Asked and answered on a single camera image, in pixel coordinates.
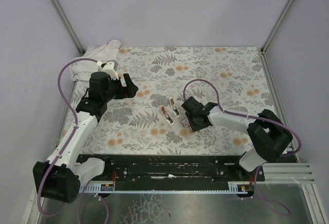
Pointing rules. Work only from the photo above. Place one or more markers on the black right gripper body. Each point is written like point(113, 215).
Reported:
point(192, 106)

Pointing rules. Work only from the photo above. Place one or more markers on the left aluminium frame post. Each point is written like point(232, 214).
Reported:
point(68, 26)

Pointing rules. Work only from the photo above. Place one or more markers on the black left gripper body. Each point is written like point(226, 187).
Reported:
point(123, 88)

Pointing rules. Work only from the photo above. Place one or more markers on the right aluminium frame post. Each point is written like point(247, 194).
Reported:
point(288, 5)

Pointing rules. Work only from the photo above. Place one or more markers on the crumpled white cloth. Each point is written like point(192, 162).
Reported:
point(81, 70)

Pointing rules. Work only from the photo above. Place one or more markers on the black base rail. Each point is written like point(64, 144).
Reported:
point(171, 173)

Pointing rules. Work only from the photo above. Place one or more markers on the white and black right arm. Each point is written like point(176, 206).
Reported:
point(267, 134)

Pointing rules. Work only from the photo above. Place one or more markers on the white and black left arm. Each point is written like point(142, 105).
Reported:
point(60, 176)

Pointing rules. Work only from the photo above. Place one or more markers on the red white staples box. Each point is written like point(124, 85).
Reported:
point(185, 123)

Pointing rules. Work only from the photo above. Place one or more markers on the floral patterned table mat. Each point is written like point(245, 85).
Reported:
point(232, 75)

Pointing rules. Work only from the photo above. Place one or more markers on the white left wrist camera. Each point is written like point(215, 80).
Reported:
point(110, 68)

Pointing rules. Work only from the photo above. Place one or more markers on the aluminium frame post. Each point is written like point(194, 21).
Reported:
point(288, 5)
point(68, 26)

